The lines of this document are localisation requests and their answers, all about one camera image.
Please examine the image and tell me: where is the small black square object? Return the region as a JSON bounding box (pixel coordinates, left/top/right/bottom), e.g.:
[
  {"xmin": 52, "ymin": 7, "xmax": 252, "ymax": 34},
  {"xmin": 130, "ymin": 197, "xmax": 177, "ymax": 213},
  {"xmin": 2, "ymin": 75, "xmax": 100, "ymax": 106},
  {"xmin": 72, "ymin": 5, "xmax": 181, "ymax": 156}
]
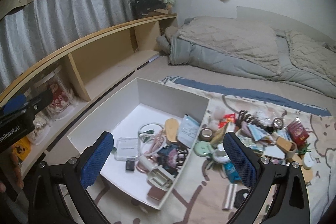
[{"xmin": 125, "ymin": 159, "xmax": 135, "ymax": 172}]

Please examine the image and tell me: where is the green clip with white loop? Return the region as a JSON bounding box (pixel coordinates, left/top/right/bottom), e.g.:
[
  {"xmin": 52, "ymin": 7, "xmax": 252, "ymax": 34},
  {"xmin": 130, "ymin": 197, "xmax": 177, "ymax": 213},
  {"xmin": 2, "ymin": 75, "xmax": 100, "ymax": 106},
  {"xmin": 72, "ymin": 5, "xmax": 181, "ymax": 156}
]
[{"xmin": 138, "ymin": 123, "xmax": 163, "ymax": 143}]

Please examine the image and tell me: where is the doll in red dress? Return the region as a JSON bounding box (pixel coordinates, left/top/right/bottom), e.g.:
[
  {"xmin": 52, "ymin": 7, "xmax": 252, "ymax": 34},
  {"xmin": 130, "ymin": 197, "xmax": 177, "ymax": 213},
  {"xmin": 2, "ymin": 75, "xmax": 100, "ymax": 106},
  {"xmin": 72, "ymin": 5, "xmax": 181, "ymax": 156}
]
[{"xmin": 48, "ymin": 83, "xmax": 71, "ymax": 115}]

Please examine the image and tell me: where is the white round tape measure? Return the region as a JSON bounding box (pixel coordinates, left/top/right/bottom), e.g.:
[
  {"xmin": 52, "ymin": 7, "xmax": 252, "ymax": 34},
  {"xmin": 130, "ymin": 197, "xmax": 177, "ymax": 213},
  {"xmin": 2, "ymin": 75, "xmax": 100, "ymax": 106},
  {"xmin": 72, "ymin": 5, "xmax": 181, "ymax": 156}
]
[{"xmin": 302, "ymin": 152, "xmax": 314, "ymax": 170}]

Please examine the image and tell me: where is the wooden bedside shelf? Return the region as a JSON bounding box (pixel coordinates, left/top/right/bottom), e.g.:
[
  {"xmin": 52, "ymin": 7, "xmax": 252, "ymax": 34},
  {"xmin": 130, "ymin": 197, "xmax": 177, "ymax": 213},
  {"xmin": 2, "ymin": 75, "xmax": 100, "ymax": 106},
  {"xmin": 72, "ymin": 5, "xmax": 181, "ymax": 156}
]
[{"xmin": 1, "ymin": 14, "xmax": 177, "ymax": 176}]

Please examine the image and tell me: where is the black round disc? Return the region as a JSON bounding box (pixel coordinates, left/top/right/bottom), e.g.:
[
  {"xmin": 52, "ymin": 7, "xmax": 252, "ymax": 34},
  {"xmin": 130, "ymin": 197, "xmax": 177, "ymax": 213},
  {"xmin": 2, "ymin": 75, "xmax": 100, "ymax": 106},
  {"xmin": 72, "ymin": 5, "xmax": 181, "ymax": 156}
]
[{"xmin": 234, "ymin": 189, "xmax": 250, "ymax": 209}]

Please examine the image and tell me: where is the clear plastic case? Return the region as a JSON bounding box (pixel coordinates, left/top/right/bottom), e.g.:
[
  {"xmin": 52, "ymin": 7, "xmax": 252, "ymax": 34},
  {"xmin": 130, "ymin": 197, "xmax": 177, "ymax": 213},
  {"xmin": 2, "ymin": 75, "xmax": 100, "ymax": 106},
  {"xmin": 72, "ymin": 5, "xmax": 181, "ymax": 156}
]
[{"xmin": 114, "ymin": 138, "xmax": 139, "ymax": 161}]

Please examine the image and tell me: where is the blue plastic packet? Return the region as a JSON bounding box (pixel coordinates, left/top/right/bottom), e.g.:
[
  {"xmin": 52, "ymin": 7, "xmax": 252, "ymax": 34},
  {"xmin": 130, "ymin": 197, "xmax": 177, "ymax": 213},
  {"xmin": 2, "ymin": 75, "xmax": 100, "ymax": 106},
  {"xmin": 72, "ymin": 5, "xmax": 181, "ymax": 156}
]
[{"xmin": 223, "ymin": 162, "xmax": 241, "ymax": 184}]

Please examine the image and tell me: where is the grey curtain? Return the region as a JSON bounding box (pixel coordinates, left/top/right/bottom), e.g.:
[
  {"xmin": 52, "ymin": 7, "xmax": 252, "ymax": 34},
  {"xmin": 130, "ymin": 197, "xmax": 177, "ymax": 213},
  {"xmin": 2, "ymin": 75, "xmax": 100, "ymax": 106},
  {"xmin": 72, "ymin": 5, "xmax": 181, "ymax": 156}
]
[{"xmin": 1, "ymin": 0, "xmax": 134, "ymax": 90}]

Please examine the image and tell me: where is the red cigarette box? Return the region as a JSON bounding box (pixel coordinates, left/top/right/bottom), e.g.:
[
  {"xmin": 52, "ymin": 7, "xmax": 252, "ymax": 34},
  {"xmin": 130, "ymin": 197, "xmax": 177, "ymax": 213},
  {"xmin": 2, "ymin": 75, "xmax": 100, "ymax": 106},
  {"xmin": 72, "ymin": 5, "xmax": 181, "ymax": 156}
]
[{"xmin": 287, "ymin": 118, "xmax": 309, "ymax": 147}]

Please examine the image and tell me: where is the patterned cartoon blanket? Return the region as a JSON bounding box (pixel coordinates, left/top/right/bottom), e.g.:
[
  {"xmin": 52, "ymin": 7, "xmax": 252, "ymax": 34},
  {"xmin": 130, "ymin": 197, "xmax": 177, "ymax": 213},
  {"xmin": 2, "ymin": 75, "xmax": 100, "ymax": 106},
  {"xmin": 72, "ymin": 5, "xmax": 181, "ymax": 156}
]
[{"xmin": 86, "ymin": 76, "xmax": 336, "ymax": 224}]

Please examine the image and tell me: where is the white shoe box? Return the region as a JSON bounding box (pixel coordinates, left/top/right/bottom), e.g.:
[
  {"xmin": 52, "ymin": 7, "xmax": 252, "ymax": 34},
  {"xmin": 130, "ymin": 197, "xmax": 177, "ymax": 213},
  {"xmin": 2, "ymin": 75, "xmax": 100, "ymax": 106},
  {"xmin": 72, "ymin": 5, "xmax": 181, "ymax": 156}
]
[{"xmin": 67, "ymin": 78, "xmax": 209, "ymax": 210}]

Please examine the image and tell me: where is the black claw hair clip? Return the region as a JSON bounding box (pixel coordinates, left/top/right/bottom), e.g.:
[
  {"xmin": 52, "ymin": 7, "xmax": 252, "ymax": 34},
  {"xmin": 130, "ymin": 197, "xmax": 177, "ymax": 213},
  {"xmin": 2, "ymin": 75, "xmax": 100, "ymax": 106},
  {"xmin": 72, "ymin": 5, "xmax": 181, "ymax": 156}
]
[{"xmin": 234, "ymin": 110, "xmax": 256, "ymax": 132}]

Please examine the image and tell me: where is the mint green round case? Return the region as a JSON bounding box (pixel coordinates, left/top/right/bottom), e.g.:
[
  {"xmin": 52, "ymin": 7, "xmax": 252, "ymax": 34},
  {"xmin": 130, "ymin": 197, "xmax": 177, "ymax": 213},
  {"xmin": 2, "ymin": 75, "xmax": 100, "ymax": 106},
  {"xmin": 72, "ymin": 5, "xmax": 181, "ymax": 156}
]
[{"xmin": 194, "ymin": 141, "xmax": 210, "ymax": 157}]

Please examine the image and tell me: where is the wooden oval insole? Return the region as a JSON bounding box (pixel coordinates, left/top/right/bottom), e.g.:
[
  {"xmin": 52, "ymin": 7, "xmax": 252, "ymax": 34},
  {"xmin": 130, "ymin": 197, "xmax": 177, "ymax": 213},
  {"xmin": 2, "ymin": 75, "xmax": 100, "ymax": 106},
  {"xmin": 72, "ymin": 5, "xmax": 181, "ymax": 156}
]
[{"xmin": 165, "ymin": 118, "xmax": 179, "ymax": 143}]

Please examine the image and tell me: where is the brown tape roll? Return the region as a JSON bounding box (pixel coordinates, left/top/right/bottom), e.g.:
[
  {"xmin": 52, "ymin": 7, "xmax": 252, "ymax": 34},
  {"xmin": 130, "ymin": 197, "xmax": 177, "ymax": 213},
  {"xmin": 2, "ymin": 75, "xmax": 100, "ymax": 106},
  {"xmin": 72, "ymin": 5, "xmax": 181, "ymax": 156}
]
[{"xmin": 199, "ymin": 128, "xmax": 214, "ymax": 142}]

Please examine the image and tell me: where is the black bag on shelf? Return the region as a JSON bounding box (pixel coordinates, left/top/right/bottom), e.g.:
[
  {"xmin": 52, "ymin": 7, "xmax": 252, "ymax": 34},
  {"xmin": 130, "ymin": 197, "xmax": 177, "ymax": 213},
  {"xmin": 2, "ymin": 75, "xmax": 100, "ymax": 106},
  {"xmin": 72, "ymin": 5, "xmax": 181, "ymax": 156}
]
[{"xmin": 131, "ymin": 0, "xmax": 169, "ymax": 19}]

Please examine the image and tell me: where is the grey quilted duvet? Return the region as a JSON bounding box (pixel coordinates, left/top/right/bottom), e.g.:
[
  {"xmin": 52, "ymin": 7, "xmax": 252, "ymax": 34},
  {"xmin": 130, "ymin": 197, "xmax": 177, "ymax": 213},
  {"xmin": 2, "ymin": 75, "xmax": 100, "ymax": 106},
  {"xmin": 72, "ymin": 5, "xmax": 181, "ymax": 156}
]
[{"xmin": 156, "ymin": 16, "xmax": 335, "ymax": 98}]

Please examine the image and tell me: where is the pink cable bundle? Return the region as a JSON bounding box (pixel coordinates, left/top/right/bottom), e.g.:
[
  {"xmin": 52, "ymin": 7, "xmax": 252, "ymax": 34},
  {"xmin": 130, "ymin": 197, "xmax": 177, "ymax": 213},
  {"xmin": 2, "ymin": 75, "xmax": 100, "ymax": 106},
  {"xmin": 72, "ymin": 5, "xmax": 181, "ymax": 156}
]
[{"xmin": 142, "ymin": 131, "xmax": 169, "ymax": 159}]

